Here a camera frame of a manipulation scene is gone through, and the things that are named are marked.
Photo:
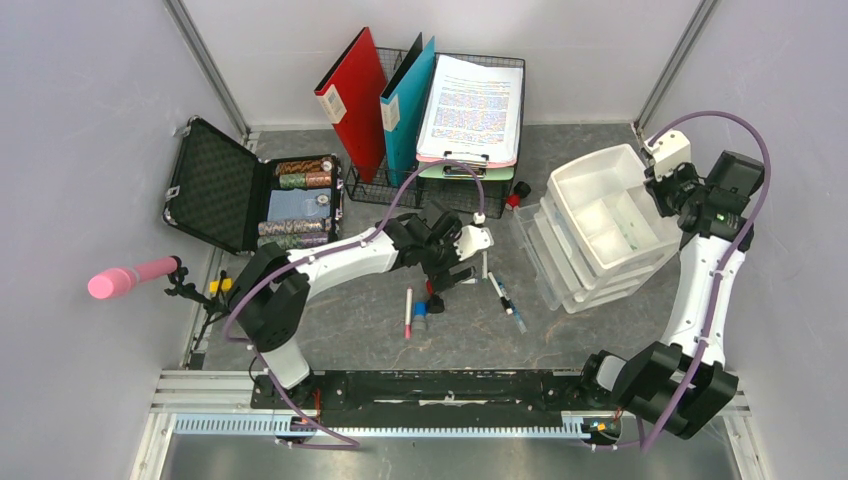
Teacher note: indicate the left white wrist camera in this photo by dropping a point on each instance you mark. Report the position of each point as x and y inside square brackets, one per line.
[472, 240]

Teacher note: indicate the yellow black connector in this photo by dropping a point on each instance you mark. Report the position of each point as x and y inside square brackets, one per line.
[220, 286]

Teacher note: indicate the light green clipboard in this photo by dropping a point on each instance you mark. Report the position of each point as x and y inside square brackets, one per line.
[451, 172]

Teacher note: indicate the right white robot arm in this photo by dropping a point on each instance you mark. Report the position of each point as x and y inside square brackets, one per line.
[680, 382]

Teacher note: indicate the green chip stack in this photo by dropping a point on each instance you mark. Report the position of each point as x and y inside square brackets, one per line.
[292, 181]

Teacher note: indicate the black microphone tripod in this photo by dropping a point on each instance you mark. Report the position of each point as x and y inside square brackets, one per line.
[214, 307]

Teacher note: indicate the black poker chip case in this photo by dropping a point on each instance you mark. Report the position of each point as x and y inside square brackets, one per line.
[220, 190]

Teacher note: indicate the black wire mesh organizer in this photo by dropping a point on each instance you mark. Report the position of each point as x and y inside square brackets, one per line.
[459, 194]

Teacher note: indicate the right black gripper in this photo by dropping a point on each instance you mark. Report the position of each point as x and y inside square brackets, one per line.
[658, 187]

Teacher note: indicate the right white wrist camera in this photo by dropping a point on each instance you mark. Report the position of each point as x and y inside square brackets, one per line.
[668, 152]

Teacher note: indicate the black white small marker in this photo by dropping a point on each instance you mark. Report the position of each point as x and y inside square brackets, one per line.
[505, 302]

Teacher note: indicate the blue clear pen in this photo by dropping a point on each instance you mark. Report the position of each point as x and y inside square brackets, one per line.
[517, 316]

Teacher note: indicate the teal blue clipboard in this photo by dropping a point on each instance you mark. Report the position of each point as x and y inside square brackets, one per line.
[403, 101]

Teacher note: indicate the pink pen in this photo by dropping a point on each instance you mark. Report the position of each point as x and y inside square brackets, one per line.
[408, 311]

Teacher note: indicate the red black round stamp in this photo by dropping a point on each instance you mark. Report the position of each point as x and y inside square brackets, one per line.
[521, 190]

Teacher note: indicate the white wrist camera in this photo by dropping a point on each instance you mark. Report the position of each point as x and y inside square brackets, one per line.
[668, 152]
[472, 240]

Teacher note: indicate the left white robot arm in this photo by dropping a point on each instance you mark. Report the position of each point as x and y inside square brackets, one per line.
[269, 296]

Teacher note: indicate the blue playing card deck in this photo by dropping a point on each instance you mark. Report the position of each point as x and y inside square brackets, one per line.
[299, 204]

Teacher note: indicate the white plastic drawer organizer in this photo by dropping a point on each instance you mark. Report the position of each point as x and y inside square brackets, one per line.
[595, 236]

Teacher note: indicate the orange black chip stack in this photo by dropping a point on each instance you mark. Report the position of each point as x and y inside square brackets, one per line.
[307, 166]

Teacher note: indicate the blue grey small cylinder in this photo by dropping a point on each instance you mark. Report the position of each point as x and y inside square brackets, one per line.
[419, 319]

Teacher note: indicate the pink clear clipboard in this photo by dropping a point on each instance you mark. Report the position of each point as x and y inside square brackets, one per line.
[464, 161]

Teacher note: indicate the red clipboard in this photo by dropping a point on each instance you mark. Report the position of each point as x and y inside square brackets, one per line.
[349, 94]

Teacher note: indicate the red chip stack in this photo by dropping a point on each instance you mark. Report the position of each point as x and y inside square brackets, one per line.
[318, 180]

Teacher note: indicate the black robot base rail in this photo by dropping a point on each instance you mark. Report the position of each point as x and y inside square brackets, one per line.
[438, 398]

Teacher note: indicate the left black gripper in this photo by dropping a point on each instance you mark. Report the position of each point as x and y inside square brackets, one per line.
[441, 277]

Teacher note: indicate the white printed paper sheet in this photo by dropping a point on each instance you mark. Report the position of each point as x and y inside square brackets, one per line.
[473, 111]

